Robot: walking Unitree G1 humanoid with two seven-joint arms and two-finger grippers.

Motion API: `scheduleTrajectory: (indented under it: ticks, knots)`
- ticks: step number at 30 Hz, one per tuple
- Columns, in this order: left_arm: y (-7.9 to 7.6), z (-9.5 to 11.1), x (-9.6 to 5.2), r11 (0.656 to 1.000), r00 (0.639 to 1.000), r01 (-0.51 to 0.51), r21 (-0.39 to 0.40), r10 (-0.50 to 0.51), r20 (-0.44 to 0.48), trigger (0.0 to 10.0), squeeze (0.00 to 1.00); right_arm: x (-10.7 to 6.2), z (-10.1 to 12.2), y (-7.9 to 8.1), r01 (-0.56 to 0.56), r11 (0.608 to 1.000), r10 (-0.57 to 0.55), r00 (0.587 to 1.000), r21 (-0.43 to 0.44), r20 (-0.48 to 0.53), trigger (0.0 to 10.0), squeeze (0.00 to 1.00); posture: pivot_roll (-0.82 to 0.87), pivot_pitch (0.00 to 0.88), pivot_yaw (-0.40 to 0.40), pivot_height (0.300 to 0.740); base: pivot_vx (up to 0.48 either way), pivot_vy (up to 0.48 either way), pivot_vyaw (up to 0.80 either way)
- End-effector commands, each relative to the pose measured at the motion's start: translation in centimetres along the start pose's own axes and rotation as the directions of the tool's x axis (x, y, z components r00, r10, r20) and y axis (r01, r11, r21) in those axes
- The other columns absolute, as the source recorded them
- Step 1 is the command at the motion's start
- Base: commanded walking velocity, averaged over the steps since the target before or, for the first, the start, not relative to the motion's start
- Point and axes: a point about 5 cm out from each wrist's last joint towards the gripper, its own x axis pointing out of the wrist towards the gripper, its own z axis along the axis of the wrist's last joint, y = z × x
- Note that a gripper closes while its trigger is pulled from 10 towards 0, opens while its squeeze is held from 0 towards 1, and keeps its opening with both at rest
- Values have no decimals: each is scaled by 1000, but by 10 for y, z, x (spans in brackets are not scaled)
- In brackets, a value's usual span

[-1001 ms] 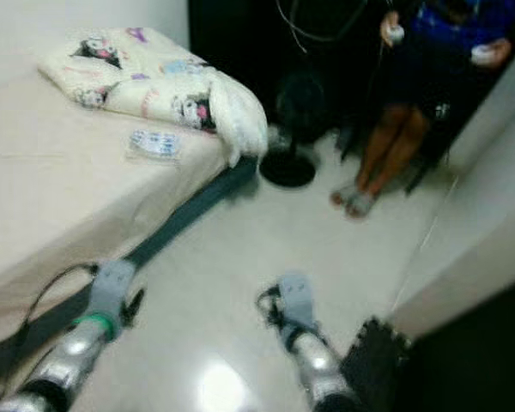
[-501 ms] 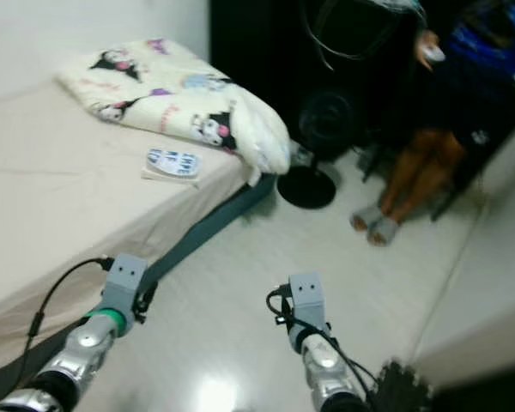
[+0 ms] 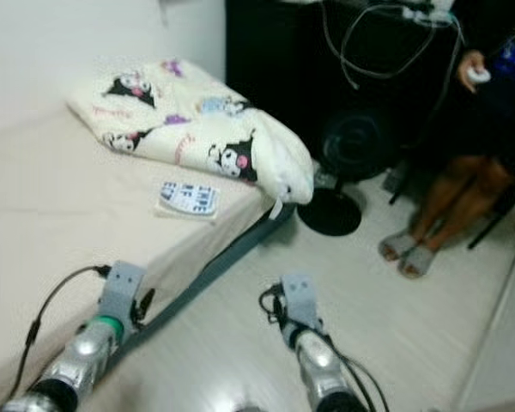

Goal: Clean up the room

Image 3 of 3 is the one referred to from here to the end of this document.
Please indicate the cream book with blue print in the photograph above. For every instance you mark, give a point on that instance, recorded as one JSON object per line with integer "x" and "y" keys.
{"x": 189, "y": 197}

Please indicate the cream cartoon print quilt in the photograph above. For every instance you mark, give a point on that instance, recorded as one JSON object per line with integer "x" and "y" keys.
{"x": 180, "y": 112}

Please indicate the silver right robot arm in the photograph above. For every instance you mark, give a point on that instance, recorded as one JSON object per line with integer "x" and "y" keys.
{"x": 322, "y": 373}

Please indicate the black floor fan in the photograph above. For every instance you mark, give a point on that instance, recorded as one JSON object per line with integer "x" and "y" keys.
{"x": 330, "y": 215}

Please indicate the grey slipper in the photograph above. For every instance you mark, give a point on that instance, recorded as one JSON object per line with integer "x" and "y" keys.
{"x": 396, "y": 246}
{"x": 417, "y": 263}

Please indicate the mattress with cream sheet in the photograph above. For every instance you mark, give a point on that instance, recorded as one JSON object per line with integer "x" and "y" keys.
{"x": 60, "y": 197}

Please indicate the seated person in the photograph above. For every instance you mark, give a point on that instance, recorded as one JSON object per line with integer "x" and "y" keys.
{"x": 451, "y": 197}

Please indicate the black cabinet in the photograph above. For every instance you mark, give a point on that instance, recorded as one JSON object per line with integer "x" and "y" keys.
{"x": 266, "y": 69}

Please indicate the white hand controller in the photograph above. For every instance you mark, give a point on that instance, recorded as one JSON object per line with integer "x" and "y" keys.
{"x": 478, "y": 75}

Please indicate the white power strip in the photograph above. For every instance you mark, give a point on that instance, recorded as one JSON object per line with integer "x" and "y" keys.
{"x": 429, "y": 14}

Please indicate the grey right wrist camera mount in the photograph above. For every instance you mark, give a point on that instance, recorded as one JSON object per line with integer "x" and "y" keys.
{"x": 299, "y": 296}

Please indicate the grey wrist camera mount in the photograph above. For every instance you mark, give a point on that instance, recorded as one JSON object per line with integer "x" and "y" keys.
{"x": 123, "y": 287}
{"x": 299, "y": 296}

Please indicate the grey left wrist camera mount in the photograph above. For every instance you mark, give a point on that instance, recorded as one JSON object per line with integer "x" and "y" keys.
{"x": 123, "y": 287}

